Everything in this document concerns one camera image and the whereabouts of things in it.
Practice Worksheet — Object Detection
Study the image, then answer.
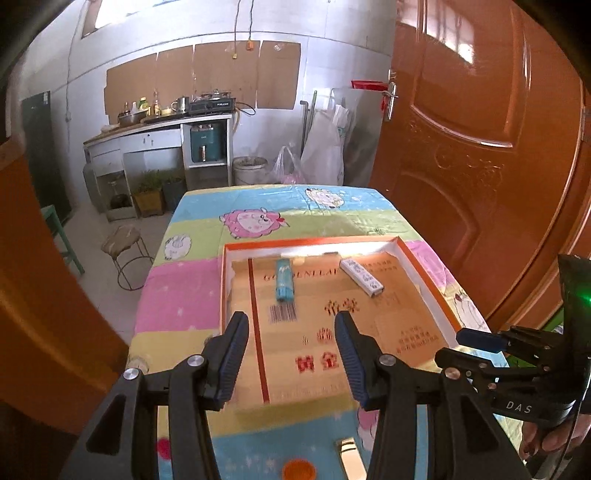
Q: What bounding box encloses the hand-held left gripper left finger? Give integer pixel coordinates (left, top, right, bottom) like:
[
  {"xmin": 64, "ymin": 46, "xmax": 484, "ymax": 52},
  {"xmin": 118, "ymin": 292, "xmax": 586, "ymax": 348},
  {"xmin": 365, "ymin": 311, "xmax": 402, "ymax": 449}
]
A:
[{"xmin": 58, "ymin": 311, "xmax": 250, "ymax": 480}]

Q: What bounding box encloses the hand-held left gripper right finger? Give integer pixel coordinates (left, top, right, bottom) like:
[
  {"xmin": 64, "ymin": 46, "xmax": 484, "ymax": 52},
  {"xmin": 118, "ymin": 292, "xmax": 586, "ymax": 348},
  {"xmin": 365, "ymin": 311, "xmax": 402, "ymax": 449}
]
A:
[{"xmin": 334, "ymin": 311, "xmax": 532, "ymax": 480}]

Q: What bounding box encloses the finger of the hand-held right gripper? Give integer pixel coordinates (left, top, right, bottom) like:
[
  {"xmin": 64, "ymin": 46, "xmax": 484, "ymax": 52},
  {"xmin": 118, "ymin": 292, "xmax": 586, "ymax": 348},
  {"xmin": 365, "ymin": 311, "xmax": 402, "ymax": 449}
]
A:
[
  {"xmin": 455, "ymin": 325, "xmax": 563, "ymax": 367},
  {"xmin": 434, "ymin": 347, "xmax": 511, "ymax": 407}
]

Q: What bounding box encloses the orange-rimmed cardboard box tray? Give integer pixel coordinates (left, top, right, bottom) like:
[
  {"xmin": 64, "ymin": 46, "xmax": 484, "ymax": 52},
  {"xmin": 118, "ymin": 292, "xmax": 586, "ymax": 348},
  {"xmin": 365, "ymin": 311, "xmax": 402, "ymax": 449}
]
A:
[{"xmin": 217, "ymin": 235, "xmax": 467, "ymax": 414}]

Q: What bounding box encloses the white cartoon-print lighter case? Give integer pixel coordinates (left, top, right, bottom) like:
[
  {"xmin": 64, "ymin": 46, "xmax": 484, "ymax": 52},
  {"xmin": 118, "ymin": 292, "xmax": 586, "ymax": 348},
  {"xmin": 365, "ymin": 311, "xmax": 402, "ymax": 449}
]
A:
[{"xmin": 339, "ymin": 258, "xmax": 385, "ymax": 298}]

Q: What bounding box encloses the teal tube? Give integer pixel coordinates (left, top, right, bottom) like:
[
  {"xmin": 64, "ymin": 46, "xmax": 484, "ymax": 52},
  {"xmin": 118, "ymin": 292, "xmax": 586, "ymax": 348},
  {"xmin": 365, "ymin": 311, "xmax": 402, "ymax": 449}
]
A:
[{"xmin": 274, "ymin": 259, "xmax": 296, "ymax": 303}]

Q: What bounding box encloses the orange bottle cap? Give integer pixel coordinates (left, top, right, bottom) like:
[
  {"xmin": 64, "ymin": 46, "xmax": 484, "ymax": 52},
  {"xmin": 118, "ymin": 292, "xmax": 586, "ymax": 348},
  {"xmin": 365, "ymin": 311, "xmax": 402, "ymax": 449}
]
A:
[{"xmin": 283, "ymin": 459, "xmax": 318, "ymax": 480}]

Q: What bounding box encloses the person's right hand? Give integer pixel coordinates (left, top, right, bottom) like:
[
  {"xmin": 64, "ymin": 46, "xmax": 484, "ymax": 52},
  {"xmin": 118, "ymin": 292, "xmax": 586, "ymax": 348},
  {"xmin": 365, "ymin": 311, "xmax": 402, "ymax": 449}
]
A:
[{"xmin": 518, "ymin": 408, "xmax": 591, "ymax": 462}]

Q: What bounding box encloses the cartoon sheep printed tablecloth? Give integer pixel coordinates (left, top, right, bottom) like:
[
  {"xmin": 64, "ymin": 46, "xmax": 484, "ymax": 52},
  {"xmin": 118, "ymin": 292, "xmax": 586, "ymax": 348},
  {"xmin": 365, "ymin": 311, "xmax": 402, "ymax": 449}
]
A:
[{"xmin": 127, "ymin": 184, "xmax": 522, "ymax": 480}]

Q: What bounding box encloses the dark teal planter box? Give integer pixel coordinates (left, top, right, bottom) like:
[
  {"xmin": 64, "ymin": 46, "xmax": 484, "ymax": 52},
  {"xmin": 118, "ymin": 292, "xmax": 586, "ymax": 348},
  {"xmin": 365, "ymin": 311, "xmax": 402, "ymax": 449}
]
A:
[{"xmin": 161, "ymin": 171, "xmax": 186, "ymax": 210}]

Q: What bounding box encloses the yellow planter box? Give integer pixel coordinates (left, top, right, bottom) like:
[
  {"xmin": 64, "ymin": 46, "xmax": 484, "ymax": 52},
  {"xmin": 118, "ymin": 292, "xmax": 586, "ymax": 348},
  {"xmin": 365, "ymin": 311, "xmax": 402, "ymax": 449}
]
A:
[{"xmin": 134, "ymin": 173, "xmax": 164, "ymax": 217}]

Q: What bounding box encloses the orange wooden door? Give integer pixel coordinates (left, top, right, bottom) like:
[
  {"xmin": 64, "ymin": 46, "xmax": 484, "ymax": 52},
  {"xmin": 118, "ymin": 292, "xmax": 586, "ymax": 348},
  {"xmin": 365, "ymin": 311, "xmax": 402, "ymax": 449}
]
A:
[
  {"xmin": 0, "ymin": 134, "xmax": 130, "ymax": 435},
  {"xmin": 369, "ymin": 0, "xmax": 591, "ymax": 333}
]

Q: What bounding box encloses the white bucket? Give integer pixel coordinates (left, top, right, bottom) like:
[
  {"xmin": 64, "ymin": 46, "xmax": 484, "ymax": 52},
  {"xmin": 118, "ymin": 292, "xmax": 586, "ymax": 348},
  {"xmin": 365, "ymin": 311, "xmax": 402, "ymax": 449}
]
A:
[{"xmin": 232, "ymin": 156, "xmax": 269, "ymax": 186}]

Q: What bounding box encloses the pink plastic bag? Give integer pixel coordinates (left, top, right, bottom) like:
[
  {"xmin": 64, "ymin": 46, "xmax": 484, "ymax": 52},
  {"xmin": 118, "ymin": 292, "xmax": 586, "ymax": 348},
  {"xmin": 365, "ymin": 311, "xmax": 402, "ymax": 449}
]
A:
[{"xmin": 268, "ymin": 145, "xmax": 308, "ymax": 185}]

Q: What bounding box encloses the teal air fryer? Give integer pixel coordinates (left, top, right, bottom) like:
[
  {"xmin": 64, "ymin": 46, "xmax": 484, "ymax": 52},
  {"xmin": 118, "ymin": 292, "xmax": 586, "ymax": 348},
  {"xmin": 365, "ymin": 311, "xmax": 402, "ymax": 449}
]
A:
[{"xmin": 190, "ymin": 124, "xmax": 221, "ymax": 163}]

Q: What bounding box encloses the white woven sack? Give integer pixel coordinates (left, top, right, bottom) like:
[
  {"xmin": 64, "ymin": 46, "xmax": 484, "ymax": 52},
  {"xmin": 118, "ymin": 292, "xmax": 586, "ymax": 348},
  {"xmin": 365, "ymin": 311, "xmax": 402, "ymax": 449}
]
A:
[{"xmin": 300, "ymin": 104, "xmax": 349, "ymax": 185}]

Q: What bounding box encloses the clear plastic bag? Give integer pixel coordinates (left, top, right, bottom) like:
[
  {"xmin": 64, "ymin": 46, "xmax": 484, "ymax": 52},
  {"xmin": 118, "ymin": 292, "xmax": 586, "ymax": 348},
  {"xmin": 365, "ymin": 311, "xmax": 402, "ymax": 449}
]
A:
[{"xmin": 330, "ymin": 85, "xmax": 386, "ymax": 185}]

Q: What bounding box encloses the green chair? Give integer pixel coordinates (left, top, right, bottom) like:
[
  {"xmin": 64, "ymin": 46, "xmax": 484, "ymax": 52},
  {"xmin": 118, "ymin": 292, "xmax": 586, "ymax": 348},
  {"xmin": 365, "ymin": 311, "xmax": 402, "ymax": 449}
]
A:
[{"xmin": 39, "ymin": 205, "xmax": 86, "ymax": 278}]

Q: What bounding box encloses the white kitchen counter cabinet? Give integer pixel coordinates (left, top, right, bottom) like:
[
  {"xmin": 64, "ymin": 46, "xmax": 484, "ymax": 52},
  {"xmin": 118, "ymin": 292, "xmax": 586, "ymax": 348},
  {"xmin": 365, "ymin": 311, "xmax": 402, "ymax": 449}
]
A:
[{"xmin": 83, "ymin": 113, "xmax": 234, "ymax": 213}]

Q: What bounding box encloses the metal pipe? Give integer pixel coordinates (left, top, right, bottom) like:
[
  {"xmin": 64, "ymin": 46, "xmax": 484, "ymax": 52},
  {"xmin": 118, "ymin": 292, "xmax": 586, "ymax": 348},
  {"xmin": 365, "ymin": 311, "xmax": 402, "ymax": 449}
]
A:
[{"xmin": 299, "ymin": 99, "xmax": 311, "ymax": 160}]

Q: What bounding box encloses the black gas stove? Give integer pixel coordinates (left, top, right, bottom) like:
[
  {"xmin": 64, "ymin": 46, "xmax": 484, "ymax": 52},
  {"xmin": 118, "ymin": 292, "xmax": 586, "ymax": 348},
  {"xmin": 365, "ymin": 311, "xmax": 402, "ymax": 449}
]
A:
[{"xmin": 188, "ymin": 92, "xmax": 237, "ymax": 116}]

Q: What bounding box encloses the black refrigerator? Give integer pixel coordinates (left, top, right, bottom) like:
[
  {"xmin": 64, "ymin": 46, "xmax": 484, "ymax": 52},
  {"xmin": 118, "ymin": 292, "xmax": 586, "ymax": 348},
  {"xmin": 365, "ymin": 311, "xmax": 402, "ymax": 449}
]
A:
[{"xmin": 21, "ymin": 91, "xmax": 72, "ymax": 222}]

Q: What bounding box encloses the round wire-frame stool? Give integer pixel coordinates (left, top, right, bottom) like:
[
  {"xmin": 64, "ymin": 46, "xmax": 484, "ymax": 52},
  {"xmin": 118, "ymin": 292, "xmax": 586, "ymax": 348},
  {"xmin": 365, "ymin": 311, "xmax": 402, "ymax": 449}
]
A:
[{"xmin": 100, "ymin": 224, "xmax": 155, "ymax": 291}]

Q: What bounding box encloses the silver door handle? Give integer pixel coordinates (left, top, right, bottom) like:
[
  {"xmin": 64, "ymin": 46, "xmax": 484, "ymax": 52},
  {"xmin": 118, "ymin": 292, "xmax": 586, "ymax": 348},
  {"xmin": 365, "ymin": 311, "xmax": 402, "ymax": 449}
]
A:
[{"xmin": 382, "ymin": 69, "xmax": 400, "ymax": 123}]

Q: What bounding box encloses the cardboard wall lining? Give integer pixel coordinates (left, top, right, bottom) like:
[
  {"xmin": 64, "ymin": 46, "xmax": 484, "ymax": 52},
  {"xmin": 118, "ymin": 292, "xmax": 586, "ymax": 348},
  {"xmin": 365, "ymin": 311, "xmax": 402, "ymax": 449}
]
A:
[{"xmin": 104, "ymin": 41, "xmax": 302, "ymax": 121}]

